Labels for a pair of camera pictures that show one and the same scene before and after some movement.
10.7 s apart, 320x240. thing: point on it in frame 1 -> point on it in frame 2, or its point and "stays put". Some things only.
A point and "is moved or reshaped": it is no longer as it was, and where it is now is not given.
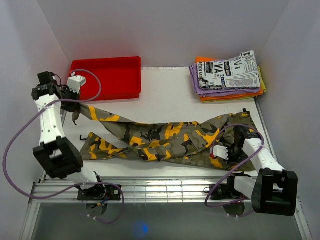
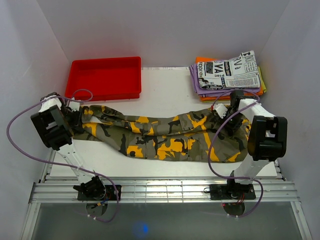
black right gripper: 232,160 -> 231,129
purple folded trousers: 201,93 stays put
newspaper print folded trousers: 241,72 stays put
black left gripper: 74,108 -> 77,121
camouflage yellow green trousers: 218,138 is moved or reshaped
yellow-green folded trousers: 262,82 stays put
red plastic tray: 120,78 stays put
